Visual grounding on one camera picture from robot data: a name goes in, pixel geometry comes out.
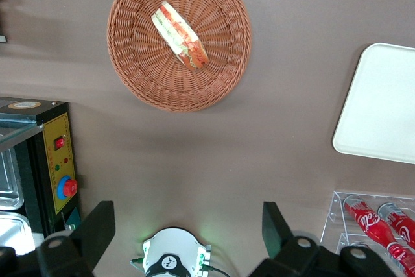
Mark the white metal-edged snack tray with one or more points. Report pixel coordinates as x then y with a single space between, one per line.
2 39

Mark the cream rectangular tray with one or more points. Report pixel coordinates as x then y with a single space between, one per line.
379 102

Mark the steel warmer pan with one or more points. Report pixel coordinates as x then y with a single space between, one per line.
13 235
9 176

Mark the red cola bottle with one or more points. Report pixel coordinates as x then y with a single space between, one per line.
402 225
369 222
402 257

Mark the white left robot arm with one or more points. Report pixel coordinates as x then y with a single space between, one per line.
175 244

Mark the large brown wicker basket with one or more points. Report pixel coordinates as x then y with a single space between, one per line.
136 63

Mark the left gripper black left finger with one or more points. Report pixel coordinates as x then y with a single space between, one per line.
94 231

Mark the triangular layered sandwich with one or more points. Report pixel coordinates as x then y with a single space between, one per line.
178 35

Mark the black food warmer cabinet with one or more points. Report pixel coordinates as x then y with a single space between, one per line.
61 147

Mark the clear acrylic bottle rack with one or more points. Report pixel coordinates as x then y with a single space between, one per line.
334 222

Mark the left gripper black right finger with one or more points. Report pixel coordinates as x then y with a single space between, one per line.
275 235

